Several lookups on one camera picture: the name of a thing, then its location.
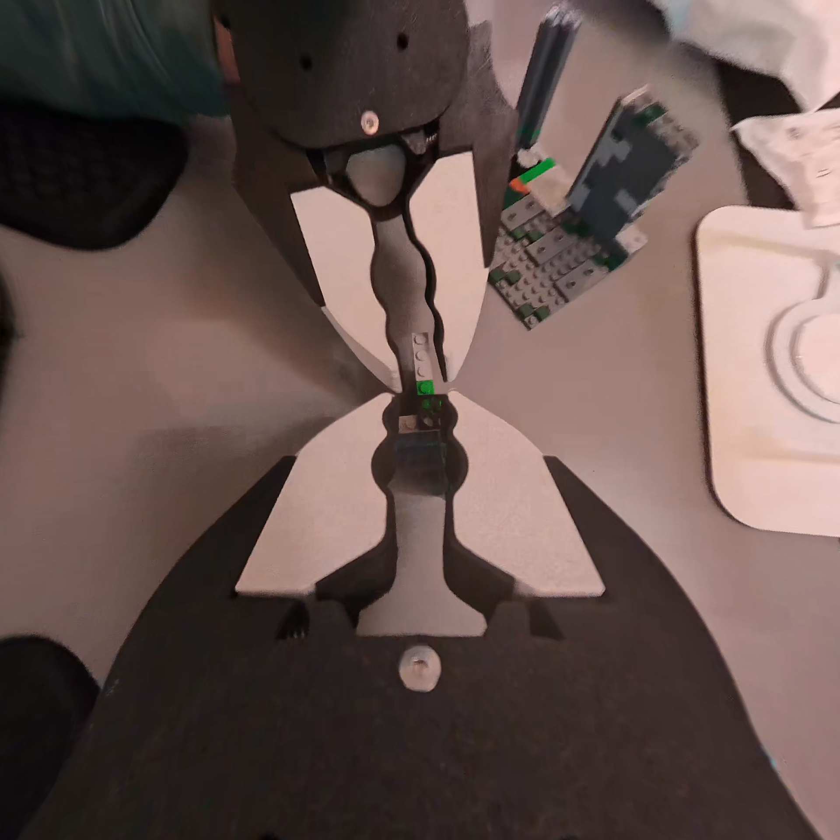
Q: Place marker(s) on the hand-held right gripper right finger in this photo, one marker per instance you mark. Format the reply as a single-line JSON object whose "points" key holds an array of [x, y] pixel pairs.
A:
{"points": [[518, 512]]}

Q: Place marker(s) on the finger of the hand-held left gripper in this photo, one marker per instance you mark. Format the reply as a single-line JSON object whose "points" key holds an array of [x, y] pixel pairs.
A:
{"points": [[459, 229], [334, 249]]}

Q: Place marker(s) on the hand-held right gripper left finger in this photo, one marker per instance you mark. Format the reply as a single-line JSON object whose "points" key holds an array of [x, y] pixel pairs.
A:
{"points": [[328, 512]]}

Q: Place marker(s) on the dark grey toy brick assembly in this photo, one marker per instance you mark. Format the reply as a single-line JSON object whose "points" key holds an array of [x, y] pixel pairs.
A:
{"points": [[423, 358]]}

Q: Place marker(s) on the grey toy brick build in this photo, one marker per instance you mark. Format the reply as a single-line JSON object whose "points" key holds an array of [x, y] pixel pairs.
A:
{"points": [[558, 262]]}

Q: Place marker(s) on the black mesh chair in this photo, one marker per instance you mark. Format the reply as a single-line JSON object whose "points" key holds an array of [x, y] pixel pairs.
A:
{"points": [[79, 177]]}

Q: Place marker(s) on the white paper bag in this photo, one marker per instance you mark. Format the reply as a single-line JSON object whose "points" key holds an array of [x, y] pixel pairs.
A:
{"points": [[787, 157]]}

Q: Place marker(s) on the clear plastic bags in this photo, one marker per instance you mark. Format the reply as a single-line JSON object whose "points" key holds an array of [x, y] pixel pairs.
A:
{"points": [[754, 33]]}

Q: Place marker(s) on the black rounded object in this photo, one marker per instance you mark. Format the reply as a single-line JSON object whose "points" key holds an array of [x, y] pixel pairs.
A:
{"points": [[39, 722]]}

